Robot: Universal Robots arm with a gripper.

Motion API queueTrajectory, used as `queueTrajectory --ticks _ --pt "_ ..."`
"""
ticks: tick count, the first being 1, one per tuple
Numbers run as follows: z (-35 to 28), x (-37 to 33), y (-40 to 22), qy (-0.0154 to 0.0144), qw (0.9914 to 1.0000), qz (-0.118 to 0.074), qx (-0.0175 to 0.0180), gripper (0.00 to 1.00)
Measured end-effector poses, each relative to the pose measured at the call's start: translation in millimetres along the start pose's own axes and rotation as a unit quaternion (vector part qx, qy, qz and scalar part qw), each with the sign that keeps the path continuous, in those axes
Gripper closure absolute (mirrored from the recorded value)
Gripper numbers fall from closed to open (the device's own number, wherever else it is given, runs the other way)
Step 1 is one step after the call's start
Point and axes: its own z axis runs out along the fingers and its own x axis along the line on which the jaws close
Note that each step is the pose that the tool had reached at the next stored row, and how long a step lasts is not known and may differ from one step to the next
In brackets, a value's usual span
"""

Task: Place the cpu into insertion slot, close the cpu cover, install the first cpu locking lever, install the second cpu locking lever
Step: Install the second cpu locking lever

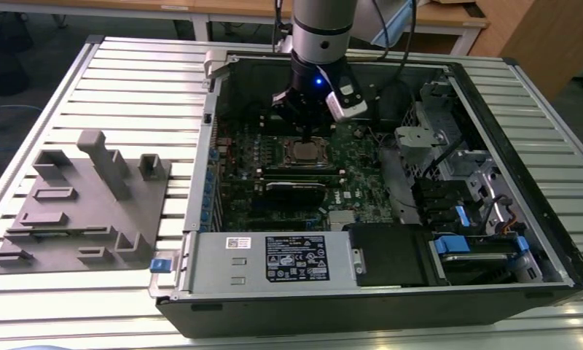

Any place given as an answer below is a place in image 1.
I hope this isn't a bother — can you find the silver green CPU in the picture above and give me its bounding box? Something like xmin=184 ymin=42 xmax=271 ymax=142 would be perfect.
xmin=291 ymin=141 xmax=321 ymax=161

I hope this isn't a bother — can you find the metal socket cover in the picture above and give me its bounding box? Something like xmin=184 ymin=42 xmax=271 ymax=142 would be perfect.
xmin=283 ymin=136 xmax=332 ymax=166

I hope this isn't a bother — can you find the CPU socket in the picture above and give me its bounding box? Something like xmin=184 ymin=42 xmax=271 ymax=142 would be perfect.
xmin=279 ymin=133 xmax=333 ymax=168

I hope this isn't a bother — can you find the black RAM slot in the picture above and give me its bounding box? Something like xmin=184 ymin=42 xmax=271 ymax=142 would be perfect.
xmin=262 ymin=166 xmax=344 ymax=171
xmin=262 ymin=169 xmax=344 ymax=174
xmin=262 ymin=174 xmax=344 ymax=179
xmin=262 ymin=177 xmax=344 ymax=182

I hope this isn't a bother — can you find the black expansion slot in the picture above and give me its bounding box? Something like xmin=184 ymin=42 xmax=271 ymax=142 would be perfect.
xmin=244 ymin=218 xmax=317 ymax=226

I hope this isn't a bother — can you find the silver metal disk bay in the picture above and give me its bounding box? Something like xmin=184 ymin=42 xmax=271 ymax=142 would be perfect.
xmin=392 ymin=79 xmax=520 ymax=234

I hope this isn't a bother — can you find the green motherboard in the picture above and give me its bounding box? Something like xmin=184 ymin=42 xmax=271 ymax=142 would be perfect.
xmin=212 ymin=116 xmax=404 ymax=233

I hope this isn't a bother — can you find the black graphics card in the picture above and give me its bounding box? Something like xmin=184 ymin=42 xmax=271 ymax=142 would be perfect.
xmin=264 ymin=181 xmax=328 ymax=217

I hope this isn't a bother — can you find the silver finned heatsink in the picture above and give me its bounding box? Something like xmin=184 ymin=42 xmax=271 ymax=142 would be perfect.
xmin=327 ymin=210 xmax=357 ymax=225

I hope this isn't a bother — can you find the blue plastic bay tab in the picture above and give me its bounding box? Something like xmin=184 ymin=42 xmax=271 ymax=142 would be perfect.
xmin=451 ymin=205 xmax=471 ymax=227

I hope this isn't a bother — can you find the black plastic shroud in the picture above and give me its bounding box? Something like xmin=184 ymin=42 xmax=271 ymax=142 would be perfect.
xmin=347 ymin=224 xmax=448 ymax=288

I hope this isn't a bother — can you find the hard disk in blue carrier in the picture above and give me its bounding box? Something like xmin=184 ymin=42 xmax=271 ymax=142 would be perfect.
xmin=429 ymin=233 xmax=531 ymax=286

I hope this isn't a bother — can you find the silver power supply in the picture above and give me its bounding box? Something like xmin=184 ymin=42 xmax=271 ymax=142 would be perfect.
xmin=176 ymin=230 xmax=363 ymax=293

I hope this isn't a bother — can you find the wooden cabinet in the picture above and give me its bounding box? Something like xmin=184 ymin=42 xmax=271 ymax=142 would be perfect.
xmin=468 ymin=0 xmax=583 ymax=105

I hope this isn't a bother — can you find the grey parts rack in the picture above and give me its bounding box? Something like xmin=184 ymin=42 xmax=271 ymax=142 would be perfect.
xmin=0 ymin=130 xmax=174 ymax=275

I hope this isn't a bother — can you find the black open PC case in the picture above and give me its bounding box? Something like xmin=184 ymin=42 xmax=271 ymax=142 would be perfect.
xmin=147 ymin=49 xmax=583 ymax=338

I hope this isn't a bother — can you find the black office chair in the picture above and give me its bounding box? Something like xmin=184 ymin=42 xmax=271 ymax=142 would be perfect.
xmin=0 ymin=21 xmax=34 ymax=98

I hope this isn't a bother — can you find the green RAM stick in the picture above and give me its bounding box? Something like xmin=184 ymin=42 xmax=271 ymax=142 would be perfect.
xmin=30 ymin=229 xmax=76 ymax=238

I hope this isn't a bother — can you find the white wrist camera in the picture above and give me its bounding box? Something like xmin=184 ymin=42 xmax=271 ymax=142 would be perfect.
xmin=324 ymin=74 xmax=368 ymax=121

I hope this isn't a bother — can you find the black camera cable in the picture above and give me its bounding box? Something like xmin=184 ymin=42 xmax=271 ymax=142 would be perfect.
xmin=363 ymin=0 xmax=419 ymax=105

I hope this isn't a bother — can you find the wooden desk white frame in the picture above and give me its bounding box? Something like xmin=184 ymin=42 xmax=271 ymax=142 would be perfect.
xmin=192 ymin=0 xmax=491 ymax=55
xmin=0 ymin=0 xmax=198 ymax=43

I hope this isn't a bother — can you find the orange yellow wire bundle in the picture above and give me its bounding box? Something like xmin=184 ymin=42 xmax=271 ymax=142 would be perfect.
xmin=499 ymin=214 xmax=521 ymax=235

